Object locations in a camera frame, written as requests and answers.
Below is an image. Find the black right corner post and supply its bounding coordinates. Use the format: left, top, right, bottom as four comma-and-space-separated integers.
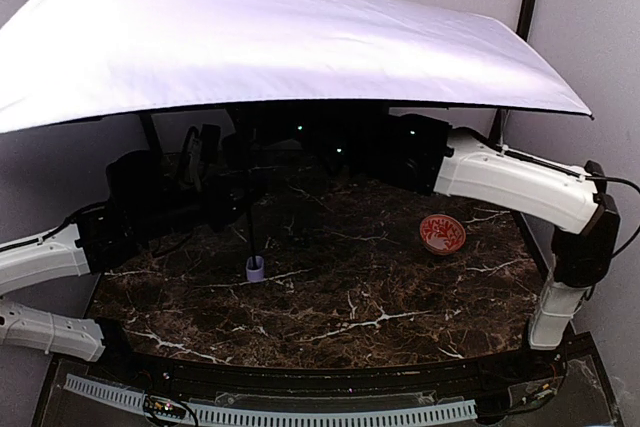
489, 0, 536, 144

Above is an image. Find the black left corner post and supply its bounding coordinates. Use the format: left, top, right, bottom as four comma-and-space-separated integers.
138, 112, 164, 166

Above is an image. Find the red patterned ceramic bowl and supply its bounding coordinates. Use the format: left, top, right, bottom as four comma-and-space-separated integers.
419, 214, 466, 256

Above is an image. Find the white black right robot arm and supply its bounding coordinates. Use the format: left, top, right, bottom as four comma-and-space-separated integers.
385, 114, 624, 350

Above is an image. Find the grey slotted cable duct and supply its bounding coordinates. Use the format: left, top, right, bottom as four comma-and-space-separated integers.
63, 374, 478, 427

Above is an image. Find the black front table rail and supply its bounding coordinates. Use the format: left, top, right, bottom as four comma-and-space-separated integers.
97, 318, 568, 398

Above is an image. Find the black cup holder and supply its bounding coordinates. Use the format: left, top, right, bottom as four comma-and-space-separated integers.
221, 133, 255, 170

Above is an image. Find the small circuit board with wires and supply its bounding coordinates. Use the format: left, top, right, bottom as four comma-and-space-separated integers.
142, 394, 200, 426

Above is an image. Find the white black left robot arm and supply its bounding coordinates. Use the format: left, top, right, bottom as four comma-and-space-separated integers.
1, 150, 267, 363

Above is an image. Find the black corner post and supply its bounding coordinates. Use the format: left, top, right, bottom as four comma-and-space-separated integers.
138, 112, 164, 166
489, 0, 536, 144

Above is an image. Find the lavender folding umbrella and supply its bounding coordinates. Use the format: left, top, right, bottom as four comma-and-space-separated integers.
1, 0, 589, 133

